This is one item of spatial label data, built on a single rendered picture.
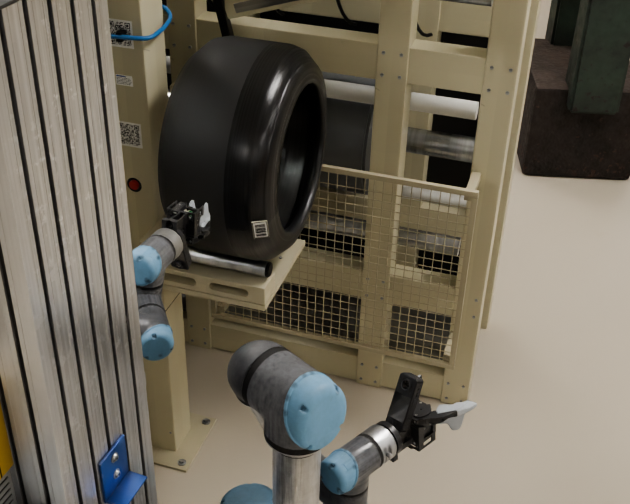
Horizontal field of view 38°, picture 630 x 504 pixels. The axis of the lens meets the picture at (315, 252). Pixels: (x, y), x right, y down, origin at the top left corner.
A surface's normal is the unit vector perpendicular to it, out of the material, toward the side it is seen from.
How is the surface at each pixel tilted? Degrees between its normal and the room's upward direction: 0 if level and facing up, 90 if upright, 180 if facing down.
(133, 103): 90
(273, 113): 56
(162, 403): 90
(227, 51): 9
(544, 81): 0
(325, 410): 82
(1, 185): 90
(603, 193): 0
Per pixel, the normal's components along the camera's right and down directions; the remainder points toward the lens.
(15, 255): -0.35, 0.51
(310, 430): 0.69, 0.30
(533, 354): 0.03, -0.84
